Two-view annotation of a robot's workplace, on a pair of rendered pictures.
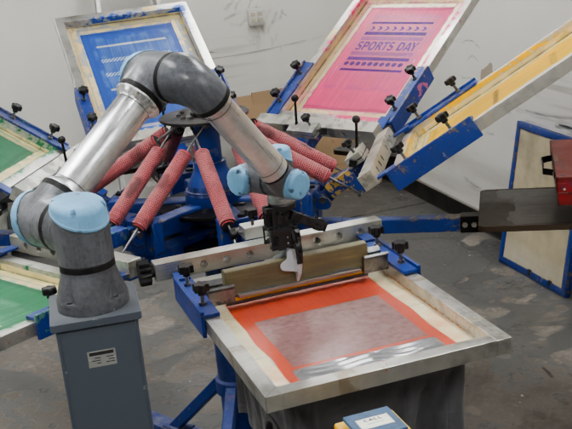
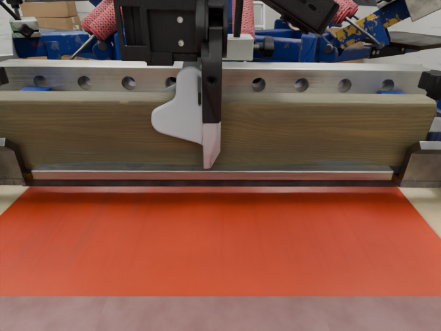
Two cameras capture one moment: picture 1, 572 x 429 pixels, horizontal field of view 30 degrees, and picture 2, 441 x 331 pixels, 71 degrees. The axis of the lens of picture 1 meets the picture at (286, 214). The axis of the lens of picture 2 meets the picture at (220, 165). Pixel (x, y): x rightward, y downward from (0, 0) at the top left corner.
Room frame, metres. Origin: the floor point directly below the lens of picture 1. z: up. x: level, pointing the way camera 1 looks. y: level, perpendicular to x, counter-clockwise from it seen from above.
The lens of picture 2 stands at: (2.42, -0.10, 1.14)
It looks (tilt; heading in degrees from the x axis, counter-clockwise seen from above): 30 degrees down; 16
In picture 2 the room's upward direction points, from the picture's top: 1 degrees clockwise
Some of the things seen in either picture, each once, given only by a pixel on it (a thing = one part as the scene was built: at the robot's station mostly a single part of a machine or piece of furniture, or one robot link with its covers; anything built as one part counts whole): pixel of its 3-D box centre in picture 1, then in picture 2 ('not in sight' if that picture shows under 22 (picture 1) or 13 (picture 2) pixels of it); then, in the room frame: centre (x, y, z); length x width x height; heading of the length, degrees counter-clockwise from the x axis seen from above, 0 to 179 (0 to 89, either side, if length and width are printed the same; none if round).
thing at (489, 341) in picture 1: (328, 313); not in sight; (2.48, -0.08, 0.97); 0.79 x 0.58 x 0.04; 17
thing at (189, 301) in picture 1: (196, 304); not in sight; (2.62, 0.26, 0.97); 0.30 x 0.05 x 0.07; 17
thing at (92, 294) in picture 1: (89, 281); not in sight; (2.11, 0.42, 1.25); 0.15 x 0.15 x 0.10
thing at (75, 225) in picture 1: (79, 227); not in sight; (2.12, 0.43, 1.37); 0.13 x 0.12 x 0.14; 43
